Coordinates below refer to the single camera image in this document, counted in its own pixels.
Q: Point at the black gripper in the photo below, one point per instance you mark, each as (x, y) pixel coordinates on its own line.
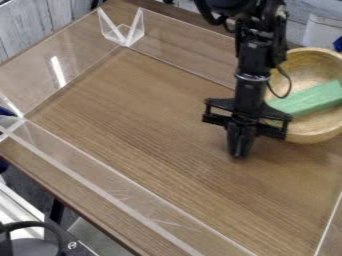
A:
(246, 115)

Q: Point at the green rectangular block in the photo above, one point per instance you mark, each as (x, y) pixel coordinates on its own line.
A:
(310, 100)

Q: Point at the brown wooden bowl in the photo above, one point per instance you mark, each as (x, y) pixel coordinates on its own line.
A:
(310, 66)

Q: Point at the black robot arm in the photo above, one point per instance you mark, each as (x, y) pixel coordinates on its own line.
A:
(260, 48)

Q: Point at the white cylindrical container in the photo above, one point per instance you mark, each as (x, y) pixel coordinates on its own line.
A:
(323, 33)

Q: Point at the black table leg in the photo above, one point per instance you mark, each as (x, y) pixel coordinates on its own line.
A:
(56, 211)

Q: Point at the clear acrylic corner bracket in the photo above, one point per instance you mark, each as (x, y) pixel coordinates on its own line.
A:
(121, 34)

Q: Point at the grey metal base plate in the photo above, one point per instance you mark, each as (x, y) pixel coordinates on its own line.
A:
(84, 240)

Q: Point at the clear acrylic front wall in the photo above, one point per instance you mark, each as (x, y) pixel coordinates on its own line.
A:
(141, 220)

